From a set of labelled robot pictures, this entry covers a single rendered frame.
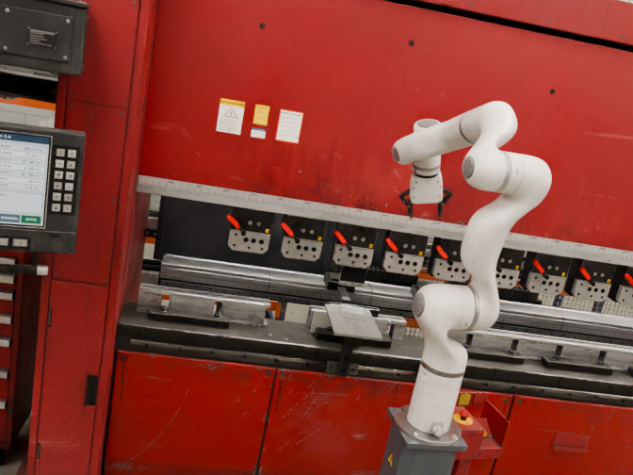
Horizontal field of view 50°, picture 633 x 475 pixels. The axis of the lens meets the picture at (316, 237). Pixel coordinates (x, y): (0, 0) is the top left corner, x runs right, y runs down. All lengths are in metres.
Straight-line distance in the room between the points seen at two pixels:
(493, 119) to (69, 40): 1.14
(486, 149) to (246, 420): 1.54
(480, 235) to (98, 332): 1.38
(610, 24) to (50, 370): 2.32
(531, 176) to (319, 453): 1.57
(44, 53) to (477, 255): 1.26
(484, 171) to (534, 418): 1.58
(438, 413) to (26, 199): 1.28
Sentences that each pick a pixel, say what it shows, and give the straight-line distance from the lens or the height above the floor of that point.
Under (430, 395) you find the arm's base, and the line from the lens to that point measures 1.90.
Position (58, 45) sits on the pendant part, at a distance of 2.02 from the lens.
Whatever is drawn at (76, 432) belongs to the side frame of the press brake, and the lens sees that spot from 2.69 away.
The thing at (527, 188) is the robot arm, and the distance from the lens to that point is 1.71.
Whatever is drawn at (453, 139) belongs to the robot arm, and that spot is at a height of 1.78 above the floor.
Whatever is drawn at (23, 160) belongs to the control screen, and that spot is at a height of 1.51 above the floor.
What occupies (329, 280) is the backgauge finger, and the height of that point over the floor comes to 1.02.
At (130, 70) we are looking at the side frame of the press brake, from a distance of 2.24.
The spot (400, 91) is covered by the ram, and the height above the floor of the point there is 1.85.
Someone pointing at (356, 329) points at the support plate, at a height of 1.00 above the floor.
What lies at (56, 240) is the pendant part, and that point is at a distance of 2.11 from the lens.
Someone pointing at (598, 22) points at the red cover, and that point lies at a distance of 2.73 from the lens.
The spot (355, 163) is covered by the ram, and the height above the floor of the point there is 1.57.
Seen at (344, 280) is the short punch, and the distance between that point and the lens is 2.66.
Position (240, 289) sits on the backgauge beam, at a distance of 2.91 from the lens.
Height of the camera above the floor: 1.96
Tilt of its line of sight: 16 degrees down
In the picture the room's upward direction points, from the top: 11 degrees clockwise
